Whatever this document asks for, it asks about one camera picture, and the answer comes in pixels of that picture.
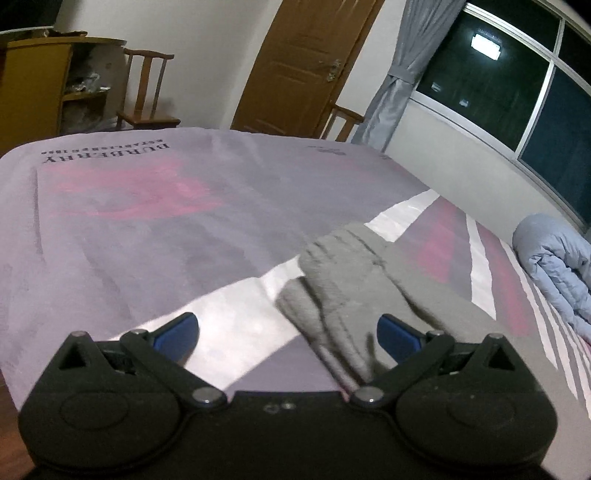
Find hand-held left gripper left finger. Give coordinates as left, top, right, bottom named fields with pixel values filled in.
left=55, top=312, right=228, bottom=411

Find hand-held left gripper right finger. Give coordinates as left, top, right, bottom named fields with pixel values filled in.
left=349, top=313, right=520, bottom=411

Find grey pants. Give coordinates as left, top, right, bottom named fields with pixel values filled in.
left=275, top=220, right=576, bottom=403

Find folded light blue duvet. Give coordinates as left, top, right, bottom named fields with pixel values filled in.
left=510, top=212, right=591, bottom=346

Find wooden chair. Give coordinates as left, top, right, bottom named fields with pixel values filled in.
left=320, top=103, right=366, bottom=143
left=115, top=47, right=182, bottom=132

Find clear plastic bags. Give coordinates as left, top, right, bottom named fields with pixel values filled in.
left=61, top=46, right=126, bottom=136

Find grey curtain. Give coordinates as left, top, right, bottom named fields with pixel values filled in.
left=350, top=0, right=470, bottom=154

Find sliding glass window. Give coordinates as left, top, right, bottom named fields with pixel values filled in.
left=405, top=0, right=591, bottom=232

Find yellow wooden cabinet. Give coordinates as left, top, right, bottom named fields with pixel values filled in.
left=0, top=30, right=128, bottom=158

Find brown wooden door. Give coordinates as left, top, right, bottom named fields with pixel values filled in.
left=229, top=0, right=387, bottom=140

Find dark screen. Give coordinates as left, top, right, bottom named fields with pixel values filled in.
left=0, top=0, right=64, bottom=34

